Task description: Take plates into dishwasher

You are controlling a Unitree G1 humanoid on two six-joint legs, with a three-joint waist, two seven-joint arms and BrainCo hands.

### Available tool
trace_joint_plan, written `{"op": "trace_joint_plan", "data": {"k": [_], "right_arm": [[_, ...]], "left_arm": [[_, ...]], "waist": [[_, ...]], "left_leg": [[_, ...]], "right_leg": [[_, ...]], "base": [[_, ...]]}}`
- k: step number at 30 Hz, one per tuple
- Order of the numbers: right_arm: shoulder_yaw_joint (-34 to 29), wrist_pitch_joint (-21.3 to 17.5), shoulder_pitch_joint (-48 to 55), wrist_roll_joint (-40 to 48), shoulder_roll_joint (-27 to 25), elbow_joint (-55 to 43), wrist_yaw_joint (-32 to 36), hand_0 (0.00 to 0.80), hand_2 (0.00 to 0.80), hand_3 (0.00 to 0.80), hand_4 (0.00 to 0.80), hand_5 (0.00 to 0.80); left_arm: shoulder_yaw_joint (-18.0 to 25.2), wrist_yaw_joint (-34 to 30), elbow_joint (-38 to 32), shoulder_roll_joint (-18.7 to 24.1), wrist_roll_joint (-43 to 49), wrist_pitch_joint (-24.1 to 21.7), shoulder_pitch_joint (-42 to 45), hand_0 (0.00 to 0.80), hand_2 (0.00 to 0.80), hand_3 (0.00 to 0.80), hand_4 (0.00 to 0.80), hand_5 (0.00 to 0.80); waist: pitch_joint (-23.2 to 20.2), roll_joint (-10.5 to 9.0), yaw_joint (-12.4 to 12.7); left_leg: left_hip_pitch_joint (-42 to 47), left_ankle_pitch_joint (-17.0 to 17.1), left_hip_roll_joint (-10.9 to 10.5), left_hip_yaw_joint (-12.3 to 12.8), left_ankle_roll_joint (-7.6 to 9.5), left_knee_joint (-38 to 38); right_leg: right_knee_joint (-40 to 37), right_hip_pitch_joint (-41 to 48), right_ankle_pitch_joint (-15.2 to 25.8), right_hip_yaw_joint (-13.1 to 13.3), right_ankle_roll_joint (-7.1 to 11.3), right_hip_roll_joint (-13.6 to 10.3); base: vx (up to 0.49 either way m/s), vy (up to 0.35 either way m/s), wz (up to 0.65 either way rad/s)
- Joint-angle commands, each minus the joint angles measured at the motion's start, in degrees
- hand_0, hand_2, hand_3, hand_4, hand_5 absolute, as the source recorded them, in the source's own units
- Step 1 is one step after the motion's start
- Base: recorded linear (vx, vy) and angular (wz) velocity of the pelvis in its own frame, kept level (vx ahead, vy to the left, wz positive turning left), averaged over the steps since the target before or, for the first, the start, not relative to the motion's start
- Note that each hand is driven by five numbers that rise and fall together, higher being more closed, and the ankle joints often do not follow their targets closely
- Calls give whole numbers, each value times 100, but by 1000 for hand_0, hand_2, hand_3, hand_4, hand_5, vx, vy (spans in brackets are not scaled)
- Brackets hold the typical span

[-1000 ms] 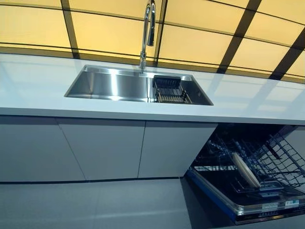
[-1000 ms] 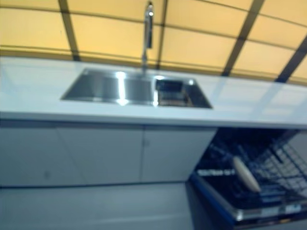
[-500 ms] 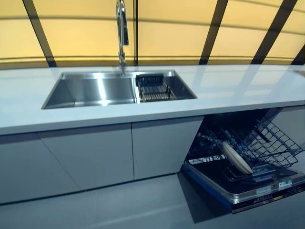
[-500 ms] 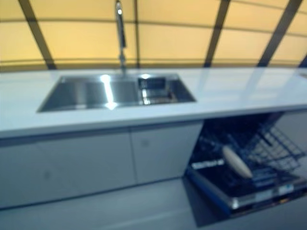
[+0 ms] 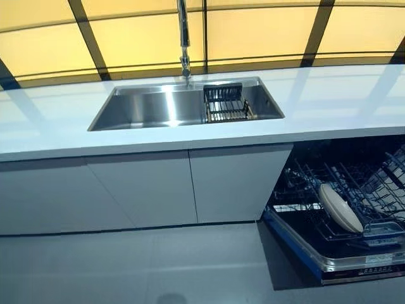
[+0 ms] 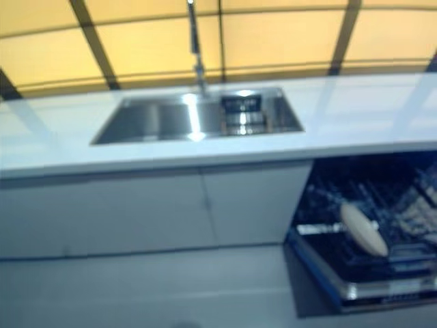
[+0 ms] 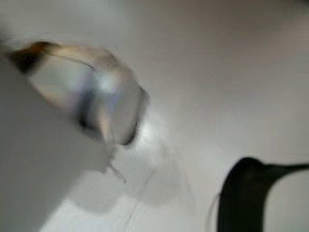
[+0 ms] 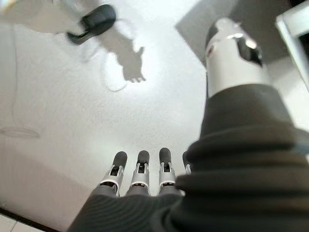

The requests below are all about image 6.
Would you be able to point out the stainless steel sink basin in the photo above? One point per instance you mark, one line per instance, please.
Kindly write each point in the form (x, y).
(170, 119)

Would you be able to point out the beige plate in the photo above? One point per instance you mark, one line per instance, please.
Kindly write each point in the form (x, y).
(363, 232)

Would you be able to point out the black dish drying rack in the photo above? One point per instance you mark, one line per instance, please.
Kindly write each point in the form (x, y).
(244, 116)

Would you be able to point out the chrome gooseneck faucet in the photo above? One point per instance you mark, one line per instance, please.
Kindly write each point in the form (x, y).
(196, 44)

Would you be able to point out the narrow white glossy cabinet door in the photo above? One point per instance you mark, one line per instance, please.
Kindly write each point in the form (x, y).
(256, 205)

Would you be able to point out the wide white glossy cabinet door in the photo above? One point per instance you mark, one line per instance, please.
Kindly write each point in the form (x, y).
(102, 215)

